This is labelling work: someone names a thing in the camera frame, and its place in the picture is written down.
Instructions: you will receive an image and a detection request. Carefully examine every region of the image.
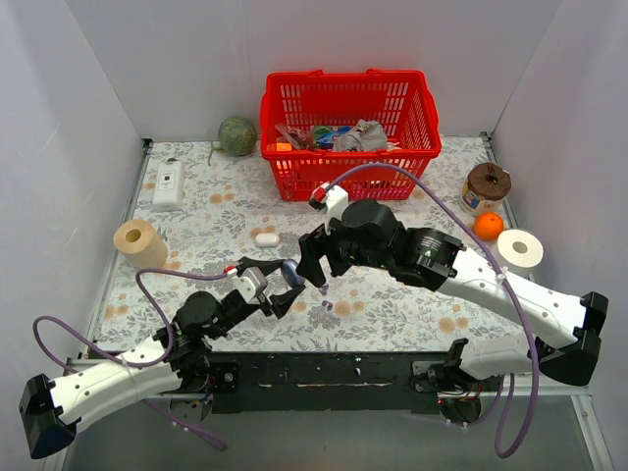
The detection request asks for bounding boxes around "purple earbud charging case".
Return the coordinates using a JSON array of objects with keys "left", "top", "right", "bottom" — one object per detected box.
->
[{"left": 281, "top": 259, "right": 305, "bottom": 288}]

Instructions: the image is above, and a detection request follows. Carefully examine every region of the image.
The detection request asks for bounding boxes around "white earbud charging case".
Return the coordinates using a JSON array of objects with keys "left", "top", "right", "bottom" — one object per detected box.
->
[{"left": 254, "top": 233, "right": 280, "bottom": 248}]

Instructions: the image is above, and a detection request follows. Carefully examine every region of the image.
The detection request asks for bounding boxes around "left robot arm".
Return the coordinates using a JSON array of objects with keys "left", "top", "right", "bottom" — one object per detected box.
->
[{"left": 19, "top": 257, "right": 305, "bottom": 459}]

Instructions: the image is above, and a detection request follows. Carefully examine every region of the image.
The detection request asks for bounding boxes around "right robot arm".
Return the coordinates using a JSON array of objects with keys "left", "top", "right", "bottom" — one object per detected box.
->
[{"left": 297, "top": 196, "right": 608, "bottom": 391}]

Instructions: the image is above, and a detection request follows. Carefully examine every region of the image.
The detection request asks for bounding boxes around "floral patterned table mat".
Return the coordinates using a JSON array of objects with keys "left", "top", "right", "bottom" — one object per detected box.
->
[{"left": 92, "top": 142, "right": 521, "bottom": 352}]

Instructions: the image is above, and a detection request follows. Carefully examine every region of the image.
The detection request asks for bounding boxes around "beige paper roll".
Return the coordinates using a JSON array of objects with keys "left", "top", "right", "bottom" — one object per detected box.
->
[{"left": 114, "top": 219, "right": 168, "bottom": 270}]

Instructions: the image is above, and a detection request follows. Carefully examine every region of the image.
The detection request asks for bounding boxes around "crumpled grey bag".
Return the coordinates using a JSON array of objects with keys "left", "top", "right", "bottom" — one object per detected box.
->
[{"left": 332, "top": 120, "right": 388, "bottom": 152}]

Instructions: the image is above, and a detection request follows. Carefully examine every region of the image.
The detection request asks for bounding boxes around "orange fruit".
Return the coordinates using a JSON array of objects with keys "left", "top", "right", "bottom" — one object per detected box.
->
[{"left": 473, "top": 212, "right": 505, "bottom": 241}]

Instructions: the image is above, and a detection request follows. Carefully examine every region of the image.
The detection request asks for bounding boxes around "red plastic shopping basket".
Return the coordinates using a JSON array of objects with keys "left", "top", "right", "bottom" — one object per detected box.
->
[{"left": 260, "top": 69, "right": 442, "bottom": 201}]

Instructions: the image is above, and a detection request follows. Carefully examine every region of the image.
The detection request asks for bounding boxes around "brown lidded jar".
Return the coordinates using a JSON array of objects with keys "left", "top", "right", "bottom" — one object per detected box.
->
[{"left": 459, "top": 162, "right": 511, "bottom": 216}]

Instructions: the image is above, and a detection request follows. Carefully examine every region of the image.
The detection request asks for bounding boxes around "white rectangular device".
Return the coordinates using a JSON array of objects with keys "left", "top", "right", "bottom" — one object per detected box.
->
[{"left": 152, "top": 160, "right": 184, "bottom": 212}]

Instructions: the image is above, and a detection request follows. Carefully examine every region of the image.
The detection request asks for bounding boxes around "green melon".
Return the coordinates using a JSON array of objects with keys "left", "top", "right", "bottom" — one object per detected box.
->
[{"left": 218, "top": 116, "right": 257, "bottom": 157}]

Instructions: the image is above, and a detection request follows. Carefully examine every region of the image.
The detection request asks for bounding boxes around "white toilet paper roll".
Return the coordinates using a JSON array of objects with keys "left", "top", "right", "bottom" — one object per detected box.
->
[{"left": 497, "top": 229, "right": 544, "bottom": 278}]

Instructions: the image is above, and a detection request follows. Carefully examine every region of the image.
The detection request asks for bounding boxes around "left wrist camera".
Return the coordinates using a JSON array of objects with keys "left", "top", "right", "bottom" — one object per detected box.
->
[{"left": 226, "top": 267, "right": 268, "bottom": 304}]

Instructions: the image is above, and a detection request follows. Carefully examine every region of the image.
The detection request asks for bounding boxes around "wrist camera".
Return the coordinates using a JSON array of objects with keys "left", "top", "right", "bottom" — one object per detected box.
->
[
  {"left": 226, "top": 267, "right": 268, "bottom": 304},
  {"left": 309, "top": 183, "right": 348, "bottom": 235}
]

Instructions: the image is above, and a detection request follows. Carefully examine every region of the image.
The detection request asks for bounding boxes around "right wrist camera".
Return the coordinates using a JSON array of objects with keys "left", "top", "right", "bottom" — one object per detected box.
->
[{"left": 309, "top": 183, "right": 348, "bottom": 235}]

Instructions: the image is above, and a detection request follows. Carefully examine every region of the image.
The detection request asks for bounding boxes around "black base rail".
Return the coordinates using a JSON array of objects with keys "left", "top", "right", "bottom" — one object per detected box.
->
[{"left": 146, "top": 350, "right": 501, "bottom": 416}]

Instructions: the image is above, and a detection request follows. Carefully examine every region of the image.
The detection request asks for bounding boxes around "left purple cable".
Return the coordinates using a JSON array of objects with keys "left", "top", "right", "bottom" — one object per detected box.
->
[{"left": 31, "top": 267, "right": 241, "bottom": 451}]

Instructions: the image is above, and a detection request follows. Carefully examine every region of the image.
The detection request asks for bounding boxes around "purple cable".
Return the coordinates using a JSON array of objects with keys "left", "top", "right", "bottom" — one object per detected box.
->
[
  {"left": 31, "top": 267, "right": 241, "bottom": 451},
  {"left": 323, "top": 164, "right": 541, "bottom": 458}
]

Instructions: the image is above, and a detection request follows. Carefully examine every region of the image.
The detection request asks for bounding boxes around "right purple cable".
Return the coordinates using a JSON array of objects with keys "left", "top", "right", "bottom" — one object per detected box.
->
[{"left": 323, "top": 164, "right": 541, "bottom": 458}]

